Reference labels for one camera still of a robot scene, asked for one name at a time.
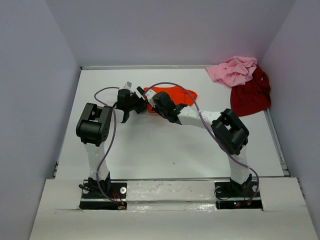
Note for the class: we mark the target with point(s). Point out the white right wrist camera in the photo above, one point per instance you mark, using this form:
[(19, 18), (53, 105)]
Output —
[(149, 97)]

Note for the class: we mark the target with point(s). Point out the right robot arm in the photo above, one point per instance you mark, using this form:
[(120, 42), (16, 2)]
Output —
[(226, 128)]

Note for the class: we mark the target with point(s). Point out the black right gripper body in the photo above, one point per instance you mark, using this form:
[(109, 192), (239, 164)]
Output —
[(160, 111)]

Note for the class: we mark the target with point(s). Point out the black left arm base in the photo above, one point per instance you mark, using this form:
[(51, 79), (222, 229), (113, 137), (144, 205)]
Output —
[(114, 200)]

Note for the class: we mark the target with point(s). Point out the orange t shirt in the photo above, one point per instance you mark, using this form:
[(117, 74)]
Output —
[(177, 95)]

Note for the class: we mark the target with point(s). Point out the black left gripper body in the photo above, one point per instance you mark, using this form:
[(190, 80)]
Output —
[(135, 103)]

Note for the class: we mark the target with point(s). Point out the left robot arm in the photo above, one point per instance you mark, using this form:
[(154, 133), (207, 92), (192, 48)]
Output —
[(93, 129)]

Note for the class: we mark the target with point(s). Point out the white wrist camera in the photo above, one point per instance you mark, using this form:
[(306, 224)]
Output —
[(128, 86), (149, 97)]

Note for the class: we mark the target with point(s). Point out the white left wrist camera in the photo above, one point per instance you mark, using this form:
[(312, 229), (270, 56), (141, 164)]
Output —
[(128, 86)]

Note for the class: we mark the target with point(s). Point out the pink t shirt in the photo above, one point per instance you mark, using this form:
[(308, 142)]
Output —
[(235, 71)]

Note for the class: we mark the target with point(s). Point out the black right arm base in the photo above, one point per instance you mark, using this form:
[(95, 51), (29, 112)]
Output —
[(228, 199)]

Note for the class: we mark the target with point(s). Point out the dark red t shirt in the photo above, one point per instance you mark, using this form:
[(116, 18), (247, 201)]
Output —
[(253, 97)]

